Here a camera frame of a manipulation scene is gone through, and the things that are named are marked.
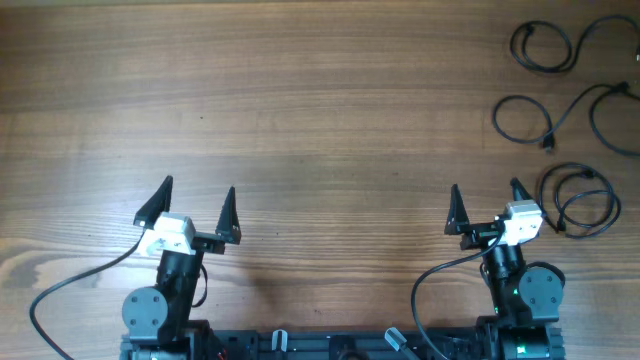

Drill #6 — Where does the thin black usb cable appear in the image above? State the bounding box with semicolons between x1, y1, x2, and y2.
537;162;623;240

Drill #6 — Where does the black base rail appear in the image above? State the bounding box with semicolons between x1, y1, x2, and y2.
120;326;566;360

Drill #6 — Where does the thick black cable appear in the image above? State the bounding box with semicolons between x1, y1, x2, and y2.
509;13;640;74

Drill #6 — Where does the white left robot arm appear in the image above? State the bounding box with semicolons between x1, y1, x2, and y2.
120;176;241;360

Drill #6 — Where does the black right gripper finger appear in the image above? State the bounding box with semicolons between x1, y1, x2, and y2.
444;184;470;235
510;177;534;203

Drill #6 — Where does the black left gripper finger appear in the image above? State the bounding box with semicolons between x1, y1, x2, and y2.
216;186;242;244
133;175;173;229

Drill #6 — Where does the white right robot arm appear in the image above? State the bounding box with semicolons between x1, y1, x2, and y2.
444;178;566;360

